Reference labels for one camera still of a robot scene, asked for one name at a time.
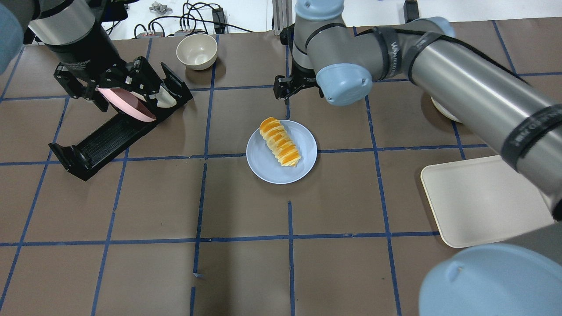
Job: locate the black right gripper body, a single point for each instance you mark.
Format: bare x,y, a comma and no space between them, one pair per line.
302,76

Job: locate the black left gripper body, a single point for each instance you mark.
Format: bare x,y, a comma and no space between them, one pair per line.
86,56

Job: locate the striped orange bread roll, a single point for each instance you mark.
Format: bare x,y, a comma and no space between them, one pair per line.
279,142

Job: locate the blue plate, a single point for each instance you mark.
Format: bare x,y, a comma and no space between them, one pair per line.
263,163

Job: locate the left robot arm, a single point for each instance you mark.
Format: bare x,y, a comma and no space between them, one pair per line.
90,65

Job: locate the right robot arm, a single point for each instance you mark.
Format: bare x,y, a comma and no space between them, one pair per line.
517,277

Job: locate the pink plate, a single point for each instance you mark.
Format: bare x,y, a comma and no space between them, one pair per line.
128,103

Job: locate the cream plate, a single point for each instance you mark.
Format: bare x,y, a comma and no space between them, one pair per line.
164,99

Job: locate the white round plate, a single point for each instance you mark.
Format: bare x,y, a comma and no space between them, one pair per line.
443,111

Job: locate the cream bowl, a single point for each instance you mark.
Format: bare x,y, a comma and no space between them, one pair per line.
198,51

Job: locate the black dish rack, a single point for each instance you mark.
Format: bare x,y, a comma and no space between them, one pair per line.
86,158

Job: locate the black power adapter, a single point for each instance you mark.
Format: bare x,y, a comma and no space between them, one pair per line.
219,21

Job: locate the white rectangular tray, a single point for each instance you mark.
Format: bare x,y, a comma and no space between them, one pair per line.
481,201

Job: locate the aluminium frame post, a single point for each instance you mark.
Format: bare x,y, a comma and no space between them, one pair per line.
282,15

